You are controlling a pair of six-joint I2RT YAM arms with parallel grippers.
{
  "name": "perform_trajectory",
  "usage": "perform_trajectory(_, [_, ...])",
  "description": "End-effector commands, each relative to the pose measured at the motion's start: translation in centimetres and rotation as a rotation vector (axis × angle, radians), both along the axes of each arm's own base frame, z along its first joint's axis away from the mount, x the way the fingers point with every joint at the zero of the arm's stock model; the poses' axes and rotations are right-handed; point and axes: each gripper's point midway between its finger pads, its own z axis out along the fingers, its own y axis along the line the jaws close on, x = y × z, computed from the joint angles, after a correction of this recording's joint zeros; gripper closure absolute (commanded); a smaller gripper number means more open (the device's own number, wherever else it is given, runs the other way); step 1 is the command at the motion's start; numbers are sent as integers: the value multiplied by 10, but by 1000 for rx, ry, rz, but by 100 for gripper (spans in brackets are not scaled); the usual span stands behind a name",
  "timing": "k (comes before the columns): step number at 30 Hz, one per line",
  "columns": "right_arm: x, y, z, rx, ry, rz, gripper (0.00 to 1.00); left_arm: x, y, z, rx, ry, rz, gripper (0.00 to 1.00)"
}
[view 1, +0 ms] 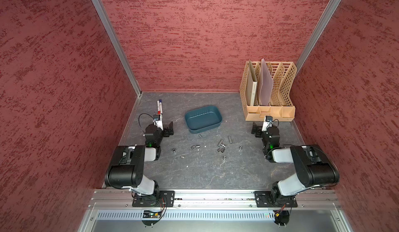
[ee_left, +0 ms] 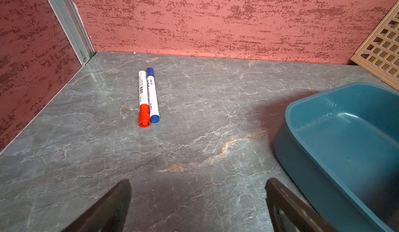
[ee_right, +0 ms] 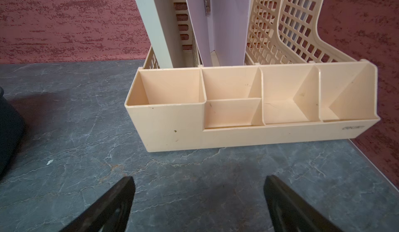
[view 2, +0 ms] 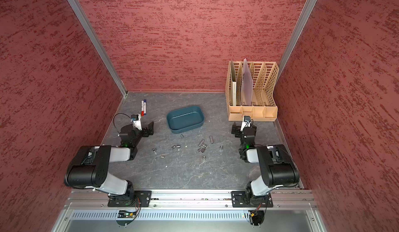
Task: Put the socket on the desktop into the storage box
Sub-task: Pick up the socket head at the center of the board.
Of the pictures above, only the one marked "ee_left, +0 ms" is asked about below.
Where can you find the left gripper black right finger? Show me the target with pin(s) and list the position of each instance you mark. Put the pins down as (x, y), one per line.
(290, 214)

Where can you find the teal plastic storage box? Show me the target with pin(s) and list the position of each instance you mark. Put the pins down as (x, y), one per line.
(341, 149)

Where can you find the beige plastic file organizer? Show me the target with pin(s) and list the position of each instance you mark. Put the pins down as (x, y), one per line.
(379, 53)

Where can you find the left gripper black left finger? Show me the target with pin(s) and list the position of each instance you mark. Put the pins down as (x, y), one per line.
(108, 214)

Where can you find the red cap whiteboard marker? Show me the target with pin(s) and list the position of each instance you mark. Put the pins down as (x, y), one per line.
(144, 110)

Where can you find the blue cap whiteboard marker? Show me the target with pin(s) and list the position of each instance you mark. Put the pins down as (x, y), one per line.
(153, 100)

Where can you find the left aluminium corner post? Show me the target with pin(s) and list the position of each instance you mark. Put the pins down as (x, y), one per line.
(69, 18)

